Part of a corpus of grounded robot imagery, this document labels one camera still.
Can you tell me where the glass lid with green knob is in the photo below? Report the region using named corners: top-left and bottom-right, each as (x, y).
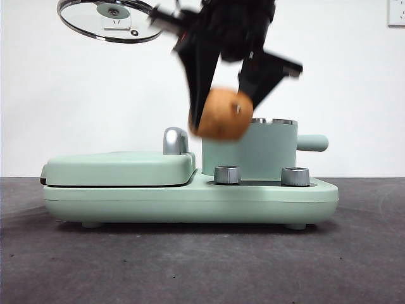
top-left (57, 0), bottom-right (163, 44)

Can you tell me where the silver control knob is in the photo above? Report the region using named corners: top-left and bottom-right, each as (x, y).
top-left (213, 165), bottom-right (242, 186)
top-left (280, 167), bottom-right (310, 187)

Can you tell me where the mint green griddle cover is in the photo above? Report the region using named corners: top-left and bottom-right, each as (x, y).
top-left (39, 151), bottom-right (197, 189)

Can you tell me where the mint green breakfast maker base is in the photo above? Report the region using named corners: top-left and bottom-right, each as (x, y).
top-left (42, 168), bottom-right (339, 230)

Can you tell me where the mint green pot with handle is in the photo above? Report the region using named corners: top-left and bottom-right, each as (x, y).
top-left (201, 118), bottom-right (330, 179)

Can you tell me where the silver griddle cover handle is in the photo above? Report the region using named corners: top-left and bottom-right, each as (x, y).
top-left (163, 127), bottom-right (191, 156)

